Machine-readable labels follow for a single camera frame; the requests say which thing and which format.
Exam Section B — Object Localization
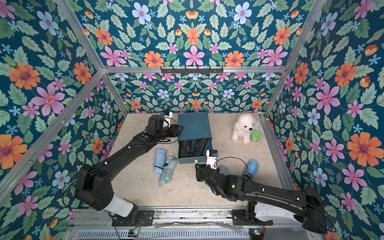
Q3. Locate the white plush dog toy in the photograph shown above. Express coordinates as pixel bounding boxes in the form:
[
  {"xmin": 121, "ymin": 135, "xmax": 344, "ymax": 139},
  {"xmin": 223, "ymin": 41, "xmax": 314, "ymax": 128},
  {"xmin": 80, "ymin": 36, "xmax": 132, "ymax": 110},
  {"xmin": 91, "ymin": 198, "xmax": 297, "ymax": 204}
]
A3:
[{"xmin": 232, "ymin": 114, "xmax": 261, "ymax": 145}]

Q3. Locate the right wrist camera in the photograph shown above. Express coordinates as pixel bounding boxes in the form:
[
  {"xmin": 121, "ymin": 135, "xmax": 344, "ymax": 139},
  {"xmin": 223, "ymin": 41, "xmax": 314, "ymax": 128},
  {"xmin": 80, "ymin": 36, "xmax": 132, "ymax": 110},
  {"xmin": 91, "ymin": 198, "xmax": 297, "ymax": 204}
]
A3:
[{"xmin": 206, "ymin": 150, "xmax": 218, "ymax": 170}]

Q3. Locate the light blue umbrella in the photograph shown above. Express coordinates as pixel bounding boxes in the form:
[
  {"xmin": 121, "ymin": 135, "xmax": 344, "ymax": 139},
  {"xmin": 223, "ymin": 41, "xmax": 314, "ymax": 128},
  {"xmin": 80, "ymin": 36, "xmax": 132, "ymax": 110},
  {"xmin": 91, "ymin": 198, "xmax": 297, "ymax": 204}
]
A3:
[
  {"xmin": 154, "ymin": 149, "xmax": 167, "ymax": 175},
  {"xmin": 243, "ymin": 160, "xmax": 259, "ymax": 180}
]

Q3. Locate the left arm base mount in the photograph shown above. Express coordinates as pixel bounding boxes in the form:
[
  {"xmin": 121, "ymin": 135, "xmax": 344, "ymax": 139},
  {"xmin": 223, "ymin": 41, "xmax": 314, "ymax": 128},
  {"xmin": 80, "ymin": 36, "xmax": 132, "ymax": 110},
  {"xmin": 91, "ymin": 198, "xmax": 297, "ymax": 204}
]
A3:
[{"xmin": 112, "ymin": 210, "xmax": 155, "ymax": 227}]

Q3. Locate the teal drawer cabinet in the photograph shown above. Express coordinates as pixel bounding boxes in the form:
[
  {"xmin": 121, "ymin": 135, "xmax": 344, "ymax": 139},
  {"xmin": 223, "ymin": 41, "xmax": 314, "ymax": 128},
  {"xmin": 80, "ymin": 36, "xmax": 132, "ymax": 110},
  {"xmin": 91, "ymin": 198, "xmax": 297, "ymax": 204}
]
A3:
[{"xmin": 178, "ymin": 112, "xmax": 213, "ymax": 164}]

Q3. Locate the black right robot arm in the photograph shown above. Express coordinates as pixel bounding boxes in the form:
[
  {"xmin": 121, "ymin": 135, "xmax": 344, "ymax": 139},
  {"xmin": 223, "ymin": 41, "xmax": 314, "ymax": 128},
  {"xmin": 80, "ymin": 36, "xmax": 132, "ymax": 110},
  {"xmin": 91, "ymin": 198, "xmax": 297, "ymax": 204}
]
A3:
[{"xmin": 195, "ymin": 164, "xmax": 328, "ymax": 234}]

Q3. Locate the mint green folded umbrella left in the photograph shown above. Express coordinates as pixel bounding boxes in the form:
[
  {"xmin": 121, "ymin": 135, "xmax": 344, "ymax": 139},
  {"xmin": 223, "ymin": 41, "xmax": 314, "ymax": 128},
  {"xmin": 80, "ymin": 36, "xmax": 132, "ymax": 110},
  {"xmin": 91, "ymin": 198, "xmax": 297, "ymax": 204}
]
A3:
[{"xmin": 159, "ymin": 150, "xmax": 178, "ymax": 186}]

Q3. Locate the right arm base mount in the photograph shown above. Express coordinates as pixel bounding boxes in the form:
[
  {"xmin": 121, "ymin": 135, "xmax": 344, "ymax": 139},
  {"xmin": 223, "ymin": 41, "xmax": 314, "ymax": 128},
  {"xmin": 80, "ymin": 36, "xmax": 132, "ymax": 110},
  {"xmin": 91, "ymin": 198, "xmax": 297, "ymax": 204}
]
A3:
[{"xmin": 231, "ymin": 202, "xmax": 273, "ymax": 227}]

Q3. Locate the black hook rail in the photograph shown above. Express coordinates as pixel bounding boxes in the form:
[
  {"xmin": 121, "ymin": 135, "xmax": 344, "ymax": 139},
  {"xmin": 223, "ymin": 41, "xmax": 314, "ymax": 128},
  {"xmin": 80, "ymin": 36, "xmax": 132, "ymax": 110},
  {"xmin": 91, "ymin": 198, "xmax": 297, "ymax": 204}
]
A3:
[{"xmin": 160, "ymin": 67, "xmax": 224, "ymax": 75}]

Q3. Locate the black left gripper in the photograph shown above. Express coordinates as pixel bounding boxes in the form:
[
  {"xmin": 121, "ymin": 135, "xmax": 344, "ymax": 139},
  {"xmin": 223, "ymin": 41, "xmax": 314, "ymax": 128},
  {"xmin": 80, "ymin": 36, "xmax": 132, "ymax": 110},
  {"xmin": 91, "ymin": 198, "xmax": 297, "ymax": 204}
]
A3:
[{"xmin": 154, "ymin": 125, "xmax": 184, "ymax": 143}]

